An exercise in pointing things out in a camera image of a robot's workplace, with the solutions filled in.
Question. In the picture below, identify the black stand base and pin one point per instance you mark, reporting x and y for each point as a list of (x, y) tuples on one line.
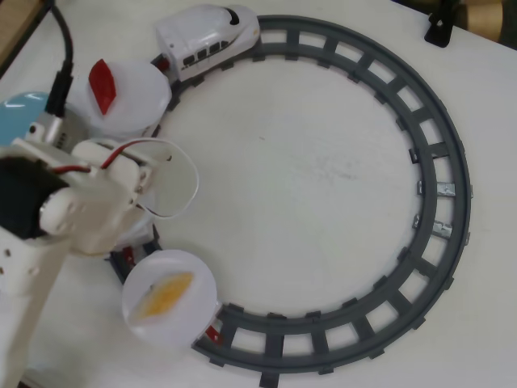
[(440, 34)]

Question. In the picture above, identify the white toy train wagon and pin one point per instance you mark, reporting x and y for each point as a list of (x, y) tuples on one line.
[(141, 234), (149, 130)]

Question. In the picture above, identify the white Shinkansen toy locomotive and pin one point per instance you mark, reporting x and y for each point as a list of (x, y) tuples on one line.
[(202, 36)]

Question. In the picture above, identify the white round plate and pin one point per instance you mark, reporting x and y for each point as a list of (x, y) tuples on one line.
[(194, 315), (141, 97)]

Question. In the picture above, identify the blue round dish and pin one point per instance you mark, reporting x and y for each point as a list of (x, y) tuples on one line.
[(16, 117)]

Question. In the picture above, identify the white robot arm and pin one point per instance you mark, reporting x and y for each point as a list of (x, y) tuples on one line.
[(28, 303)]

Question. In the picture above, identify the grey circular toy rail track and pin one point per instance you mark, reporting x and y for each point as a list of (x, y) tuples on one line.
[(410, 70)]

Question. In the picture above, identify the silver foil tape strip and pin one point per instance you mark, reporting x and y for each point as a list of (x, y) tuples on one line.
[(442, 229), (445, 190)]

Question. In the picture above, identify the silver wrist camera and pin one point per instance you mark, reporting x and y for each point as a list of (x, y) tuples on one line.
[(54, 129)]

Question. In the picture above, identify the red tuna sushi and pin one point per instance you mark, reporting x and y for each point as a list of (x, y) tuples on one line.
[(104, 87)]

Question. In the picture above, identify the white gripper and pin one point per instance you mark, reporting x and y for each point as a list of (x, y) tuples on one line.
[(142, 234)]

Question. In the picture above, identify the brown cardboard roll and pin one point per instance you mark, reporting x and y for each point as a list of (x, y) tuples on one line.
[(484, 16)]

